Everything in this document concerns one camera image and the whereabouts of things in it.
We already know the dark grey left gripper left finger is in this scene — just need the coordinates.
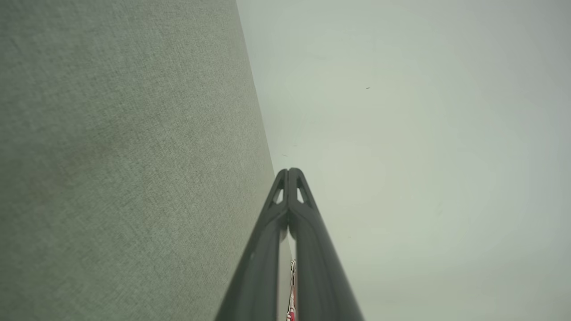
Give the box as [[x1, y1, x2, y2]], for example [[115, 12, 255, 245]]
[[215, 169, 291, 321]]

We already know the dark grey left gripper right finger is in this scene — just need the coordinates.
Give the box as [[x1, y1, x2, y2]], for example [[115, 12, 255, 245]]
[[289, 168, 364, 321]]

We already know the red and white garment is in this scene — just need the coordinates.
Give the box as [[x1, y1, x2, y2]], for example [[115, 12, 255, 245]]
[[287, 260, 298, 321]]

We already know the grey fabric panel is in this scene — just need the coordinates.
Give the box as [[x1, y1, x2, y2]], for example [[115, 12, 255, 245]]
[[0, 0, 277, 321]]

